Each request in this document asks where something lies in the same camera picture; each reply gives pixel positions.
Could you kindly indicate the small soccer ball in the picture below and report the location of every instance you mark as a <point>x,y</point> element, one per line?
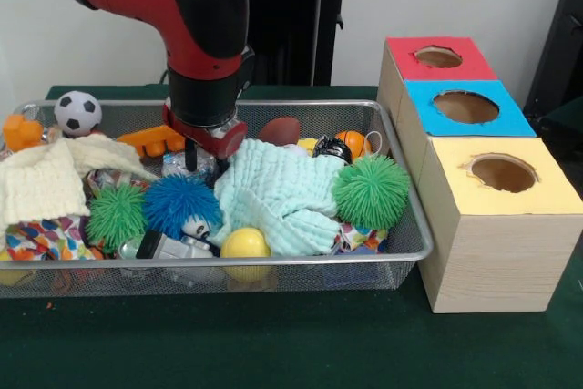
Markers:
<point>77,113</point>

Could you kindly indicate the wooden box with three holes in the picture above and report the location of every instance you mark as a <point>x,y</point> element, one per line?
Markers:
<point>501,248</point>

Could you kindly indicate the clear packet with blue print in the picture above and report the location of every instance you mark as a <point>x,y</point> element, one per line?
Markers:
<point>175,166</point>

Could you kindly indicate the black upright panel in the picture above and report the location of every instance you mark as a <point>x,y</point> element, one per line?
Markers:
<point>560,43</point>

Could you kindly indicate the large green spiky ball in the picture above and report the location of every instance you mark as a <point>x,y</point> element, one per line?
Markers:
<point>117,218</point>

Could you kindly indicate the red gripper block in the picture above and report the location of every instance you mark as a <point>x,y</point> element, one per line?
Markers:
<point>228,143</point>

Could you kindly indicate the shallow clear mesh bin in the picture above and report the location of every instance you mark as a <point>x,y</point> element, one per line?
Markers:
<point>136,277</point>

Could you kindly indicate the orange plastic toy piece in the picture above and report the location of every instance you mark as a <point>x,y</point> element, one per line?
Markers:
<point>20,131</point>

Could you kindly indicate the plain yellow ball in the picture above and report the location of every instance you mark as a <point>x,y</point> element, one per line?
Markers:
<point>246,245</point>

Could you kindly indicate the blue spiky toy with face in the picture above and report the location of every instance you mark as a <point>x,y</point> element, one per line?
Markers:
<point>180,200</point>

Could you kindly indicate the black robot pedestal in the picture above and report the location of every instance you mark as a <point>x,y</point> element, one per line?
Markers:
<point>309,20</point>

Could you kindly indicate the small brown football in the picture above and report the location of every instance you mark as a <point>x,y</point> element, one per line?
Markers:
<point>280,130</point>

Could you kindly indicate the long orange block with holes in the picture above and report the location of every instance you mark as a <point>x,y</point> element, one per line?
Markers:
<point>146,140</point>

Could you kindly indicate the cream ribbed cloth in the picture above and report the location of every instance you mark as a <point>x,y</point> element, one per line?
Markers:
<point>41,184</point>

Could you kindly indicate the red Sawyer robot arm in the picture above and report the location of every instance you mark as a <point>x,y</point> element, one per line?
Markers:
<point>182,6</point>

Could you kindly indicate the mint ribbed cloth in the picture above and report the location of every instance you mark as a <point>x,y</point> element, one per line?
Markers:
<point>278,188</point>

